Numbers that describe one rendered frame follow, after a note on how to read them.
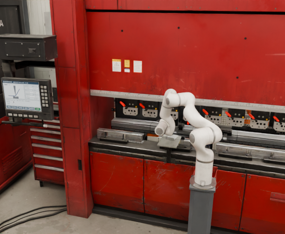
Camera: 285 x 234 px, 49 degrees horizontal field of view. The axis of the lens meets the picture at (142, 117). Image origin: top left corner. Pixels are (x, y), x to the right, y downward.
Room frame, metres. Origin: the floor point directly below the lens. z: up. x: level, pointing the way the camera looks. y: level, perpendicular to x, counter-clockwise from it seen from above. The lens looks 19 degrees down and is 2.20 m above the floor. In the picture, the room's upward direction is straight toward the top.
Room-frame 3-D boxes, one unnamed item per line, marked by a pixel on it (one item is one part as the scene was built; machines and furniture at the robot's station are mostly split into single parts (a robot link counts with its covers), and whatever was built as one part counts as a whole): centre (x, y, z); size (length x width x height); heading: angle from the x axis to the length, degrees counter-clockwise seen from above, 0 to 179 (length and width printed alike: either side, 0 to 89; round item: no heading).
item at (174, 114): (2.88, -0.27, 1.26); 0.15 x 0.09 x 0.17; 74
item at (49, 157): (3.63, 1.04, 0.50); 0.50 x 0.50 x 1.00; 74
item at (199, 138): (1.98, -0.41, 1.30); 0.19 x 0.12 x 0.24; 115
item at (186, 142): (2.86, -0.35, 0.92); 0.39 x 0.06 x 0.10; 74
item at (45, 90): (2.70, 1.00, 1.42); 0.45 x 0.12 x 0.36; 78
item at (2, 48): (2.79, 1.03, 1.53); 0.51 x 0.25 x 0.85; 78
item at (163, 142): (2.73, -0.26, 1.00); 0.26 x 0.18 x 0.01; 164
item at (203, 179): (1.99, -0.44, 1.09); 0.19 x 0.19 x 0.18
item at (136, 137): (3.03, 0.23, 0.92); 0.50 x 0.06 x 0.10; 74
